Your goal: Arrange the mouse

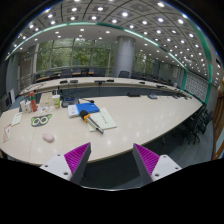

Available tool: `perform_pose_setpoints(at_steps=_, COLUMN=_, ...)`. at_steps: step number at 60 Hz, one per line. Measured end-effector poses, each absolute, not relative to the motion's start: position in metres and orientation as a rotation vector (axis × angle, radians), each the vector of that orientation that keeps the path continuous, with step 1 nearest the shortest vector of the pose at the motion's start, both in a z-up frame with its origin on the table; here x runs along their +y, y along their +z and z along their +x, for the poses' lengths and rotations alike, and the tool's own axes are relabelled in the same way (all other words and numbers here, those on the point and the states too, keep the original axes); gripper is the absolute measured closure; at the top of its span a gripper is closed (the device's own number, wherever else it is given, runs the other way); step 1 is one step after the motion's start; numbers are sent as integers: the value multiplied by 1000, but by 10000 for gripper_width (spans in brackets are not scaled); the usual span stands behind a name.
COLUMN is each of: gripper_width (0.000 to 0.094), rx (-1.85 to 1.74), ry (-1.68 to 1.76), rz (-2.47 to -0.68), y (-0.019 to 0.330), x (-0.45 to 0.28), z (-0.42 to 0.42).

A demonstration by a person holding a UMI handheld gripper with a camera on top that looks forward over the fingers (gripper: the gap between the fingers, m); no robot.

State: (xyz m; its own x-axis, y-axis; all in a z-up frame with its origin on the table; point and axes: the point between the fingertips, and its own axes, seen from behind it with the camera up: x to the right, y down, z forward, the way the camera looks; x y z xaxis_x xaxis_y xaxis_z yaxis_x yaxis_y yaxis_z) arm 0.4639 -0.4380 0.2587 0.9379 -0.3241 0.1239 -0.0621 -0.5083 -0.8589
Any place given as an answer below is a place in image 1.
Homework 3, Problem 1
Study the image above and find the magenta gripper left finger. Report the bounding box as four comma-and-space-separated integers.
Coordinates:
41, 143, 91, 184

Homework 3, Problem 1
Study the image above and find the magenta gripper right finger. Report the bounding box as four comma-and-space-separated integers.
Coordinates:
133, 143, 181, 185

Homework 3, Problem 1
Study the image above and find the pink computer mouse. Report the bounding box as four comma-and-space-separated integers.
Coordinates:
42, 133, 54, 143

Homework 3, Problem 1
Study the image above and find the black and orange microphone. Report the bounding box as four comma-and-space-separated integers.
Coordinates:
80, 110, 104, 134

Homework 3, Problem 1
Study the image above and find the black office chair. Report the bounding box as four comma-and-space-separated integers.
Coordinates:
183, 103, 214, 142

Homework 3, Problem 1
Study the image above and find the pale green paper booklet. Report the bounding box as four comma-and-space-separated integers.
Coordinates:
91, 108, 117, 130

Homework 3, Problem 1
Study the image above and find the black desktop device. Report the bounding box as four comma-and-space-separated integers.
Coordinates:
61, 97, 79, 108

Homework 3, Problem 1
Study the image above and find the green and white cup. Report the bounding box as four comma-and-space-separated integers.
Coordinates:
52, 95, 60, 109

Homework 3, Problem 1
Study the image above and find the white paper card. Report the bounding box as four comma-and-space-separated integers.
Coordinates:
12, 113, 23, 126

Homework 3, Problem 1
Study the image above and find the red and white leaflet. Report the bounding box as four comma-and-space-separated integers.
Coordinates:
3, 123, 12, 143

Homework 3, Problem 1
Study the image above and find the red bottle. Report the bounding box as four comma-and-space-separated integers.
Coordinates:
29, 91, 37, 112

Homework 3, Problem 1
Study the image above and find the long beige rear table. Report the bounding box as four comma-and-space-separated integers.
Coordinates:
20, 77, 187, 96

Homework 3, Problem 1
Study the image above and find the grey round pillar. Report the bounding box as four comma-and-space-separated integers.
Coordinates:
113, 36, 136, 77

